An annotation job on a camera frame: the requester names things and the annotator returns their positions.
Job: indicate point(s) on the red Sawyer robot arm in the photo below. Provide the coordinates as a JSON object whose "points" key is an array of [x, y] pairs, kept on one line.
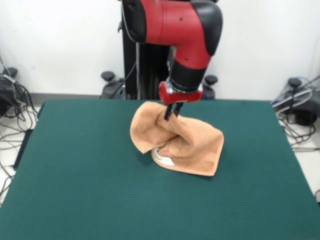
{"points": [[175, 25]]}

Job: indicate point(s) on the dark green table cloth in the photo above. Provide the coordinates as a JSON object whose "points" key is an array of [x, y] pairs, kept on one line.
{"points": [[75, 200]]}

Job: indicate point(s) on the black pedestal foot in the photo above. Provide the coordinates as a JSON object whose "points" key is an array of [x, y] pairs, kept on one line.
{"points": [[294, 82], [10, 71]]}

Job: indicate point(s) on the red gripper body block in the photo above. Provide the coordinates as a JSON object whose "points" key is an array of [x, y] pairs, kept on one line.
{"points": [[182, 96]]}

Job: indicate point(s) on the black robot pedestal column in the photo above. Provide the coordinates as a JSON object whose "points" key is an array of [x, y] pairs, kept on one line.
{"points": [[150, 75]]}

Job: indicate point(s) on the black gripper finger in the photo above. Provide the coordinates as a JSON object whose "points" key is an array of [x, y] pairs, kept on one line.
{"points": [[178, 110], [168, 113]]}

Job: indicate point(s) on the black pedestal leg with knob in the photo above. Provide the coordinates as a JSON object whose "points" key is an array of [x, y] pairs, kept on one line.
{"points": [[108, 75], [211, 79]]}

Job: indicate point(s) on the tan terry towel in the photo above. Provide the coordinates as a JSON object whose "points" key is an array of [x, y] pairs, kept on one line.
{"points": [[200, 140]]}

